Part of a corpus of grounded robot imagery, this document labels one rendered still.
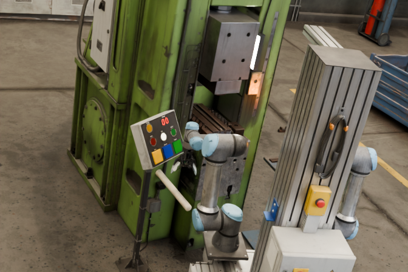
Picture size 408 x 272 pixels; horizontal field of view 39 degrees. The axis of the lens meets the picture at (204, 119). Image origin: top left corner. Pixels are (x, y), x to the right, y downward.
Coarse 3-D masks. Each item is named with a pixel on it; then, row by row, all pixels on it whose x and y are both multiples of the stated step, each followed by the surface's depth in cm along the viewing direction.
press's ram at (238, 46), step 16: (224, 16) 369; (240, 16) 376; (208, 32) 369; (224, 32) 360; (240, 32) 366; (256, 32) 373; (208, 48) 371; (224, 48) 366; (240, 48) 372; (208, 64) 372; (224, 64) 372; (240, 64) 378; (224, 80) 378
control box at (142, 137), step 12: (144, 120) 349; (156, 120) 350; (168, 120) 358; (132, 132) 343; (144, 132) 341; (156, 132) 349; (168, 132) 357; (144, 144) 340; (156, 144) 347; (144, 156) 343; (144, 168) 346
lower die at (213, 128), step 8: (200, 104) 430; (192, 112) 415; (200, 112) 415; (208, 112) 419; (192, 120) 406; (200, 120) 406; (208, 120) 407; (216, 120) 408; (200, 128) 398; (208, 128) 398; (216, 128) 399; (224, 128) 398
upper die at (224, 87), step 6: (198, 78) 395; (204, 78) 388; (204, 84) 389; (210, 84) 382; (216, 84) 376; (222, 84) 379; (228, 84) 381; (234, 84) 384; (240, 84) 387; (210, 90) 383; (216, 90) 378; (222, 90) 381; (228, 90) 384; (234, 90) 386
